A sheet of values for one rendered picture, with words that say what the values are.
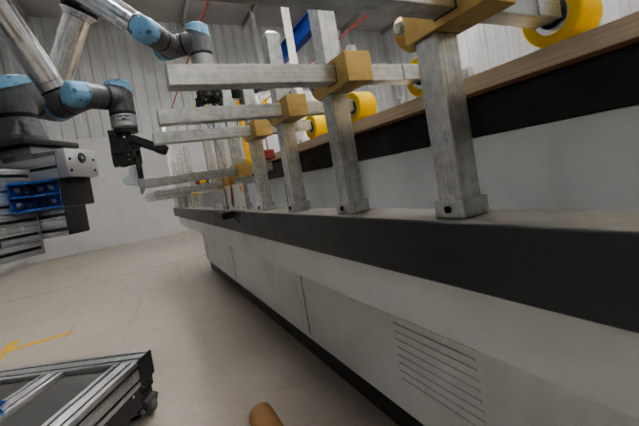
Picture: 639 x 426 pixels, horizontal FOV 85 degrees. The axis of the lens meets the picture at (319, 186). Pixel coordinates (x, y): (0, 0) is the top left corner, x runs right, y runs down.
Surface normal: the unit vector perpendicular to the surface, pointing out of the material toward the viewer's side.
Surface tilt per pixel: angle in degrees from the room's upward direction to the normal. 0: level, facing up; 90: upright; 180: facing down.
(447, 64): 90
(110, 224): 90
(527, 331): 90
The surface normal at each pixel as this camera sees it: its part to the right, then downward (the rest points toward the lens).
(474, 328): -0.87, 0.16
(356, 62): 0.46, -0.05
